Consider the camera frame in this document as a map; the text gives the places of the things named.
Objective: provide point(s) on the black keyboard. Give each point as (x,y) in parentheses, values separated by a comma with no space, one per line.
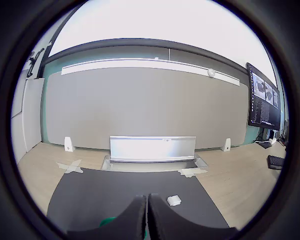
(276,162)

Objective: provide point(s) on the white tape patch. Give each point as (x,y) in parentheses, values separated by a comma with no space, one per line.
(192,172)
(71,167)

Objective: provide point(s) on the grey partition panel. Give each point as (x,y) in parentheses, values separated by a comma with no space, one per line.
(145,105)

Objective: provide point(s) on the small white plastic terminal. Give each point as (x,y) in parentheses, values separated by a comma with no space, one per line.
(174,200)

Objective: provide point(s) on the black computer monitor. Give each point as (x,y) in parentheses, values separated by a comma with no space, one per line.
(263,100)

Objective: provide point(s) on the dark grey mat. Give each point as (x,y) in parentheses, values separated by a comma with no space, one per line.
(102,190)

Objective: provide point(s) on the round green lid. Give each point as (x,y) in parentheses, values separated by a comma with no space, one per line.
(107,221)

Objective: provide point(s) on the white partition foot bracket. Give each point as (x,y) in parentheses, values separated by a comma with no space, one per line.
(69,144)
(226,145)

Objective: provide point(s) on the round white disc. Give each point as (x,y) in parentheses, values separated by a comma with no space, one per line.
(211,73)

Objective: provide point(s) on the white partition top rail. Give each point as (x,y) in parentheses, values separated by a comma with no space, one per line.
(140,63)

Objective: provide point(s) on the white side partition panel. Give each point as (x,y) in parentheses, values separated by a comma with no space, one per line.
(27,112)

